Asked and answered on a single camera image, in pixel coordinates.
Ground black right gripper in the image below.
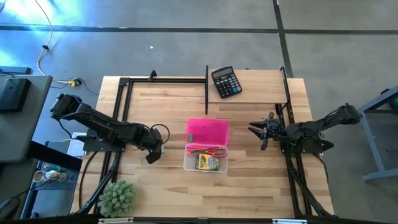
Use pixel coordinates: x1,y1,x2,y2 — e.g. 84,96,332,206
248,111,282,151

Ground black pencil orange eraser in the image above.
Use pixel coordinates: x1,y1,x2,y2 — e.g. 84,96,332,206
186,147,218,154

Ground pink and clear pencil case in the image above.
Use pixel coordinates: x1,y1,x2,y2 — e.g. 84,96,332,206
182,118,230,174

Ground red handled scissors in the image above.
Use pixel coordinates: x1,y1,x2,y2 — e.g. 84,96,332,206
189,146,228,158

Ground yellow green crayon box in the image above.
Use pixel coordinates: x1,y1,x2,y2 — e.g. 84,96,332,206
195,153,220,171

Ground wooden shelf riser black legs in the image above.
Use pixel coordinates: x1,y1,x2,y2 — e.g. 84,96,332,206
205,65,289,115

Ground black desk calculator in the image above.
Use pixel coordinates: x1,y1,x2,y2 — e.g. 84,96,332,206
211,65,243,100

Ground green artificial plant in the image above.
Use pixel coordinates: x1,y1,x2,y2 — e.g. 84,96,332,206
97,179,137,218

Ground white paper sheet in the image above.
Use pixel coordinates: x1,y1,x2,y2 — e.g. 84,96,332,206
67,132,88,158

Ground black cart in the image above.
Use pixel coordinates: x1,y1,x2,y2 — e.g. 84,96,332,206
20,140,84,219

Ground grey blue metal table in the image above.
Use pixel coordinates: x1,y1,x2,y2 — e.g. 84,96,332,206
348,85,398,182

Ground grey desk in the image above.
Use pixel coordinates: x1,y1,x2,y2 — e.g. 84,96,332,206
0,74,53,163

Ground black box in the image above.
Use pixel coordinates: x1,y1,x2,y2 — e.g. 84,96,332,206
0,77,32,114

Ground black flat device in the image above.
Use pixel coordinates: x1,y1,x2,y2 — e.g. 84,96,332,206
0,65,32,75

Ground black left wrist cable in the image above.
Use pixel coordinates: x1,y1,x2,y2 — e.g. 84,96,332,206
151,123,171,144

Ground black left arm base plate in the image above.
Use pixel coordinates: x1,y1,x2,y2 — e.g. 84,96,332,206
83,129,127,153

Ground black aluminium rig frame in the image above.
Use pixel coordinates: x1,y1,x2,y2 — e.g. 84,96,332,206
74,70,336,224

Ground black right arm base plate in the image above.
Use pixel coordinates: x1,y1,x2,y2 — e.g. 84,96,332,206
279,130,335,155

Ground silver frame bracket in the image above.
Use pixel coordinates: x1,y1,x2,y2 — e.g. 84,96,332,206
98,217,134,223
272,218,308,224

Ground pale yellow floor cable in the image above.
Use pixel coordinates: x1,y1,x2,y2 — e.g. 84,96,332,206
33,0,78,85

